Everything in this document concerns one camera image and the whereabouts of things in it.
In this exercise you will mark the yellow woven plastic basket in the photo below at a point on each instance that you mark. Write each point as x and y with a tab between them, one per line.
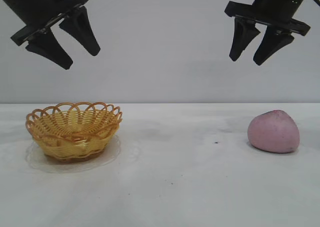
72	137

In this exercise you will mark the pink rounded stone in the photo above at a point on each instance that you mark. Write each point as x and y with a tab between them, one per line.
273	133

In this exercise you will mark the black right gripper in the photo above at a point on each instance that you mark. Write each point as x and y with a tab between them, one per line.
277	4

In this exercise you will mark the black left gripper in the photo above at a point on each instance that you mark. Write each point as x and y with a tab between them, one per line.
37	7

